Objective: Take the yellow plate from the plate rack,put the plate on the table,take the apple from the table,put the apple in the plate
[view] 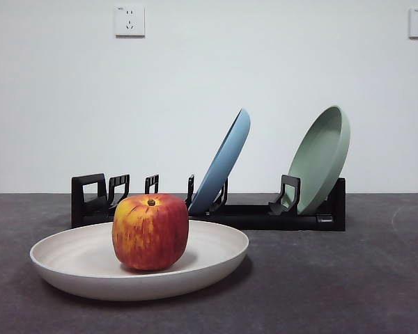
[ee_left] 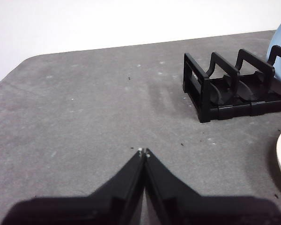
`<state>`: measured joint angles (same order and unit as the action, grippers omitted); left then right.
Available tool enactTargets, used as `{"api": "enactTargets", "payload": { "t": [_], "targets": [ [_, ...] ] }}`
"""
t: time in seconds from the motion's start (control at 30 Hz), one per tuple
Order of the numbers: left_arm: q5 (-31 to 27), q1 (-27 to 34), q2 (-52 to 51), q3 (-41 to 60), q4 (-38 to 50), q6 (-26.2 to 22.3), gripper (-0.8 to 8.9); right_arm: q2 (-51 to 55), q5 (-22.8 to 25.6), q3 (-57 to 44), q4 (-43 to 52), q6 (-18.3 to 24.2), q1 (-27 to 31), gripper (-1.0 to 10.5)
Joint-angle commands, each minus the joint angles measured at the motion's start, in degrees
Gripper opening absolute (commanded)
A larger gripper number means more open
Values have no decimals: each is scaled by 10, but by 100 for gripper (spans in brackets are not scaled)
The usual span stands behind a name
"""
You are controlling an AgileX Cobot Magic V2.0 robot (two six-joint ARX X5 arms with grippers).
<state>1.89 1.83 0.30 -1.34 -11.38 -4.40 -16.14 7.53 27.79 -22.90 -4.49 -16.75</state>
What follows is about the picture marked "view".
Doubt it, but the blue round plate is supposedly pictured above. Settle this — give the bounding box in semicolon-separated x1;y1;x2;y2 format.
187;107;251;214

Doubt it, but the green round plate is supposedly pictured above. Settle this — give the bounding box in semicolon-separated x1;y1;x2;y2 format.
286;105;351;216

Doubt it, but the black plate rack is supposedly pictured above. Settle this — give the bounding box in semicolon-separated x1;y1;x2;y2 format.
70;173;346;232

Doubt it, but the cream round plate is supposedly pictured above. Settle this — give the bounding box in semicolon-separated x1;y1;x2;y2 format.
29;218;250;302

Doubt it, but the red yellow apple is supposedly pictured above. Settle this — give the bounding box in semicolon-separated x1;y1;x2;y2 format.
111;193;189;271

